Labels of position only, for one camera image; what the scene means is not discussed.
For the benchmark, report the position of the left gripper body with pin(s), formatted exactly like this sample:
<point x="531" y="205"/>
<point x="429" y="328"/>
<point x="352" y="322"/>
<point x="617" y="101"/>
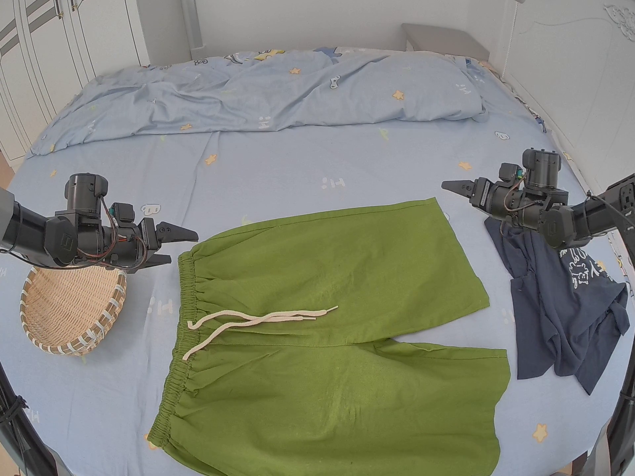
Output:
<point x="124" y="248"/>

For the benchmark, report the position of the round woven basket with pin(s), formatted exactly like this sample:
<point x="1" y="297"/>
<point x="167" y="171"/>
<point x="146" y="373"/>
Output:
<point x="64" y="310"/>

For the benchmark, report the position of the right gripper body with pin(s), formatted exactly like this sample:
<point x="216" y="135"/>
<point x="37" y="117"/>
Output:
<point x="501" y="201"/>

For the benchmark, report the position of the bed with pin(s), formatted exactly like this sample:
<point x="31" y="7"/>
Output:
<point x="322" y="166"/>

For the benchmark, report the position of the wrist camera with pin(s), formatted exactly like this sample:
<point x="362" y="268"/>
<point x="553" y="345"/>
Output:
<point x="123" y="214"/>
<point x="509" y="174"/>

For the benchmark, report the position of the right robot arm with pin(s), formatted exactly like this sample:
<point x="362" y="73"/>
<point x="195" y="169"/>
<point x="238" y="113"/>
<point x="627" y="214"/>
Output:
<point x="595" y="211"/>

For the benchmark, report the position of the grey bedside table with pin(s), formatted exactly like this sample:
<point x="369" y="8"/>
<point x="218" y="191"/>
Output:
<point x="441" y="40"/>

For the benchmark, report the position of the dark blue printed T-shirt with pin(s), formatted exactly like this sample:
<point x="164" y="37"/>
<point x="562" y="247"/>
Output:
<point x="545" y="325"/>

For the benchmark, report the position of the white wardrobe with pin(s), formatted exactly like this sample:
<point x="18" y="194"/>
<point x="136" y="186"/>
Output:
<point x="49" y="42"/>

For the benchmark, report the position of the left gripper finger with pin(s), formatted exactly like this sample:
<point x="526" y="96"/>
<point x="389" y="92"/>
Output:
<point x="171" y="233"/>
<point x="156" y="261"/>

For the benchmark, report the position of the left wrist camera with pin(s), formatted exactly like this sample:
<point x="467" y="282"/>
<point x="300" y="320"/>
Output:
<point x="123" y="214"/>

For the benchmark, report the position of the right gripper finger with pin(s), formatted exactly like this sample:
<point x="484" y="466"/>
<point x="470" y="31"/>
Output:
<point x="464" y="187"/>

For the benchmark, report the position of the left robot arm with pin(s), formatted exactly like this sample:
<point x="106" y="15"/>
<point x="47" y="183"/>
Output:
<point x="29" y="231"/>

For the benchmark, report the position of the pale blue quilt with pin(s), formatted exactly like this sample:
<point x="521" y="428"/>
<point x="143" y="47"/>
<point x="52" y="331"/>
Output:
<point x="248" y="97"/>

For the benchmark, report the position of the green shorts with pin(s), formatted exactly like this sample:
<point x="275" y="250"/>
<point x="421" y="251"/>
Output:
<point x="322" y="365"/>

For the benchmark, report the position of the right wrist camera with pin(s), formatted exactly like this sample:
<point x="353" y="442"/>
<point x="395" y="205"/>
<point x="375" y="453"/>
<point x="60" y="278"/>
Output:
<point x="509" y="174"/>

